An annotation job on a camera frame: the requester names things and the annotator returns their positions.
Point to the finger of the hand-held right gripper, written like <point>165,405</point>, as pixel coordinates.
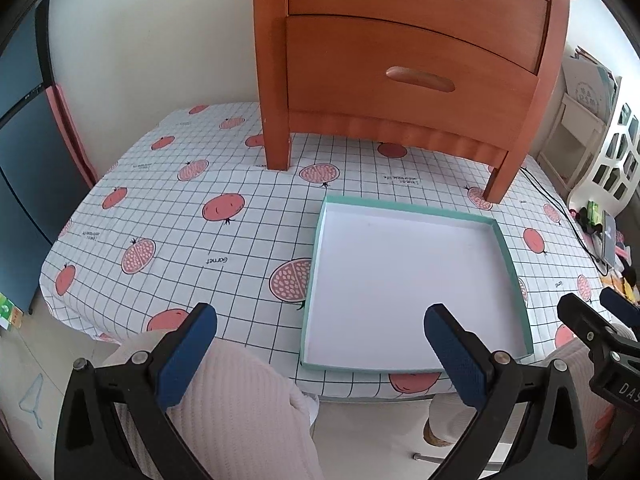
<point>622,305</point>
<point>582,317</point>

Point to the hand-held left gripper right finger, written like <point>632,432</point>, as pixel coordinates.
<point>457,357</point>

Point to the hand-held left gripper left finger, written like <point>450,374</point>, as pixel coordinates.
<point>185,355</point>

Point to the teal white cardboard tray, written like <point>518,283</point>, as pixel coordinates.
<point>400,285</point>

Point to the orange paper piece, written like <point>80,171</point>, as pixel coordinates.
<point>631,287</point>

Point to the black hair bow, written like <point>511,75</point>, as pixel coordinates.
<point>582,217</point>

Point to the small green box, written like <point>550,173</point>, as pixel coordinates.
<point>594,212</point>

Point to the white cutout chair back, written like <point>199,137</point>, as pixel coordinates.
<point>627,145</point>

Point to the clear plastic hanger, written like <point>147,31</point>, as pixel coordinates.
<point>31,402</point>

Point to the green white carton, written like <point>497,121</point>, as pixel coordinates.
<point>9,310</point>

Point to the pomegranate print checked tablecloth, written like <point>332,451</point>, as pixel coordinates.
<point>200,170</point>

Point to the small white shelf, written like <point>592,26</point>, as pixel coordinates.
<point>575,120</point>

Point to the pale booklets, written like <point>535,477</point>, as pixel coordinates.
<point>587,85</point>

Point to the blue cabinet with pink edge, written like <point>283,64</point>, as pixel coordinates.
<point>25,160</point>

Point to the wooden nightstand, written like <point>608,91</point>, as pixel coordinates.
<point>270,85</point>

